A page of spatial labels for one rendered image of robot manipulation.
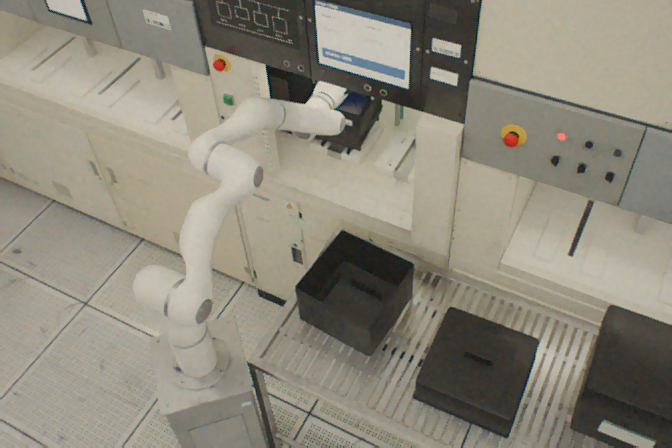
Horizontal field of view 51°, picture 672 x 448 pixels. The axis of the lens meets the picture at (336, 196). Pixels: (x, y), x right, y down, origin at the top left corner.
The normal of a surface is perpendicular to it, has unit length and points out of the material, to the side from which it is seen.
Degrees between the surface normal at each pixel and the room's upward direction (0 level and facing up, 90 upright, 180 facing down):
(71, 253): 0
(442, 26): 90
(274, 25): 90
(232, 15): 90
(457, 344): 0
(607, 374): 0
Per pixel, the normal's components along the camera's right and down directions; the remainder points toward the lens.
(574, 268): -0.04, -0.67
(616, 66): -0.47, 0.67
